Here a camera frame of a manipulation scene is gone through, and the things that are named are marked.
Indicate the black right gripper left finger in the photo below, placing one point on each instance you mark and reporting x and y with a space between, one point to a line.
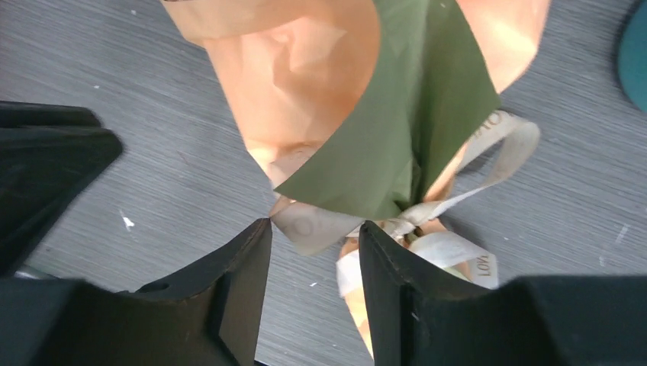
207 313

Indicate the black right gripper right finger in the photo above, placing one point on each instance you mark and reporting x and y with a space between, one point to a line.
421 315

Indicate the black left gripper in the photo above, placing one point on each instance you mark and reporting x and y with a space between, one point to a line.
49 155

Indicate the pink flower bouquet orange paper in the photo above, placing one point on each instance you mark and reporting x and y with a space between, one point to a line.
360 107

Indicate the teal cylindrical vase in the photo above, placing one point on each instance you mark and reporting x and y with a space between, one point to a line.
631 59

